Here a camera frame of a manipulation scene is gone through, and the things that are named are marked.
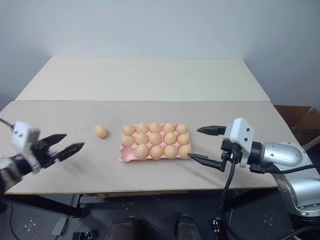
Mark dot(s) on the grey block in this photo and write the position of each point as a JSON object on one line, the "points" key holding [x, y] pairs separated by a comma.
{"points": [[60, 227]]}

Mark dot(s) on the brown cardboard box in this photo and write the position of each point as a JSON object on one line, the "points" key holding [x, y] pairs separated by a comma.
{"points": [[300, 117]]}

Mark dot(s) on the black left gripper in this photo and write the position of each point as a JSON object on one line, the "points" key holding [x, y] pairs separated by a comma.
{"points": [[43, 153]]}

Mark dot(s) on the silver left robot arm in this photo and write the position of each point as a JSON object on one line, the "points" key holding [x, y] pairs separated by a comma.
{"points": [[10, 172]]}

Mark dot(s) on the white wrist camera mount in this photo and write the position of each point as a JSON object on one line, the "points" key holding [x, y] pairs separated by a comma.
{"points": [[241, 135], [21, 132]]}

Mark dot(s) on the black clamp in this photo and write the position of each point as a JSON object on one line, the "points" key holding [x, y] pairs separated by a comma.
{"points": [[216, 228]]}

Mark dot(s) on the pink egg tray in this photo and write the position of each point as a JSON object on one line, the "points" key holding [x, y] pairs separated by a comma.
{"points": [[126, 154]]}

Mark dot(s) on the tan egg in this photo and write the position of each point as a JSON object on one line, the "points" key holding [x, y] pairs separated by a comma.
{"points": [[184, 150], [156, 151], [170, 138], [183, 139], [155, 139], [129, 130], [142, 128], [101, 131], [181, 128], [141, 151], [155, 127], [127, 140], [168, 127], [141, 139], [170, 151]]}

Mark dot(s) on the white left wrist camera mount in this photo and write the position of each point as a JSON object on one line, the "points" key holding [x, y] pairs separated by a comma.
{"points": [[21, 132]]}

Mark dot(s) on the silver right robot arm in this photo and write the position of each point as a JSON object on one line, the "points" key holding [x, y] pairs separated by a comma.
{"points": [[282, 155]]}

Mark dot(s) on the dark rounded shape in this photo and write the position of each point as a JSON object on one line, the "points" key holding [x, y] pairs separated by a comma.
{"points": [[188, 227], [128, 228]]}

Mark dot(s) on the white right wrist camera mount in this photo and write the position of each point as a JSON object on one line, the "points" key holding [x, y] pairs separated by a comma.
{"points": [[241, 135]]}

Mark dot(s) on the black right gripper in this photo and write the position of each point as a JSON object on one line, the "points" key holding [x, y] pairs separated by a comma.
{"points": [[228, 153]]}

